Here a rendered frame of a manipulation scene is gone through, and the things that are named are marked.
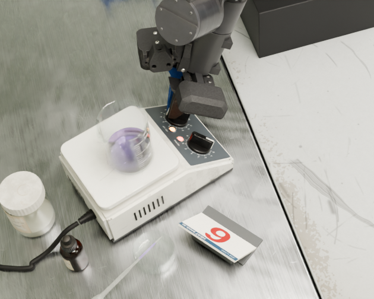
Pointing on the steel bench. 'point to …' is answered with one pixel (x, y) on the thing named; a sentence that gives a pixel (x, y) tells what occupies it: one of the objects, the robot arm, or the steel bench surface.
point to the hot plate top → (93, 149)
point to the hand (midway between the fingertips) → (178, 95)
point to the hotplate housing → (149, 193)
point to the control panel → (192, 159)
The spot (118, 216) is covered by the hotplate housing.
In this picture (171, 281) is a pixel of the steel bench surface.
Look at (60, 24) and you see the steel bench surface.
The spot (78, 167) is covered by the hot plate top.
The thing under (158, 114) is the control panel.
